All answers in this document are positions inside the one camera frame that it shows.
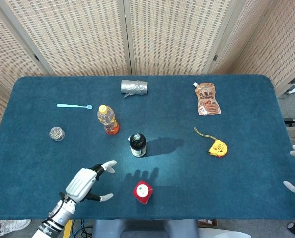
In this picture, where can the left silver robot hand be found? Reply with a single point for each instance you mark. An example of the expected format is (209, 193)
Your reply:
(81, 183)

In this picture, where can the red juice bottle white cap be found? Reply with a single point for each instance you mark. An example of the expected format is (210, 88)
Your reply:
(142, 191)

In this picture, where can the dark tea bottle black cap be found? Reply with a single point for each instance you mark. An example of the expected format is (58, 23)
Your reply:
(137, 146)

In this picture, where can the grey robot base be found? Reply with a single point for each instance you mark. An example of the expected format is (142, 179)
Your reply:
(142, 229)

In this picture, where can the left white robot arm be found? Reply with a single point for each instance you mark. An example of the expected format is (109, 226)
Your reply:
(59, 215)

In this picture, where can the clear cup of metal clips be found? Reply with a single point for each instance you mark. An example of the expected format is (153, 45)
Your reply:
(56, 134)

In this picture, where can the orange drink bottle yellow cap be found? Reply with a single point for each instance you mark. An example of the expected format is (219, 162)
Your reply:
(107, 119)

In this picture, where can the light blue toothbrush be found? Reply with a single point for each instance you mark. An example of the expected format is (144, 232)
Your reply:
(70, 105)

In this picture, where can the white sneaker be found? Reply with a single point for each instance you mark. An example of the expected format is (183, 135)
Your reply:
(14, 225)

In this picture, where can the yellow tape measure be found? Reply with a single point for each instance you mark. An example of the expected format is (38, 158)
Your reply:
(218, 148)

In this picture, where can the blue felt table cover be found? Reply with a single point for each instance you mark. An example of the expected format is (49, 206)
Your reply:
(212, 186)

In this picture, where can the brown spout pouch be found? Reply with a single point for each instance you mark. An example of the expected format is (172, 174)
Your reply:
(208, 101)

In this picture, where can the grey tape-wrapped roll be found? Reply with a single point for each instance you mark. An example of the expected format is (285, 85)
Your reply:
(135, 87)

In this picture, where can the brown cardboard box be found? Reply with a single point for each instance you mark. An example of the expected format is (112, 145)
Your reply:
(208, 222)

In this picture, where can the black screen hinge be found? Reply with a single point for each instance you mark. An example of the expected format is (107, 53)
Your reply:
(215, 58)
(36, 57)

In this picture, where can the woven folding screen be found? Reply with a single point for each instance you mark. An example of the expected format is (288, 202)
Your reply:
(174, 37)

